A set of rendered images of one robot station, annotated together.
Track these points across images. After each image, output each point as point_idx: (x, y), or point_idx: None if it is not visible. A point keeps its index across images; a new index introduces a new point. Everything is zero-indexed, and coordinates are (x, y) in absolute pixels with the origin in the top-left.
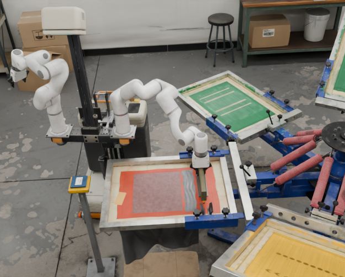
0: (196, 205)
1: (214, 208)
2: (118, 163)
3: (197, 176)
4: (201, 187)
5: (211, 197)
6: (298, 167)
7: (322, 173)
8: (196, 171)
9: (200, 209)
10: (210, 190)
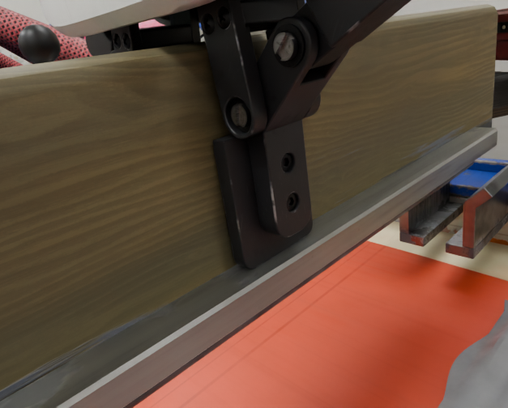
0: (489, 333)
1: (358, 268)
2: None
3: (313, 233)
4: (468, 7)
5: (298, 330)
6: None
7: (32, 21)
8: (309, 111)
9: (471, 302)
10: (233, 379)
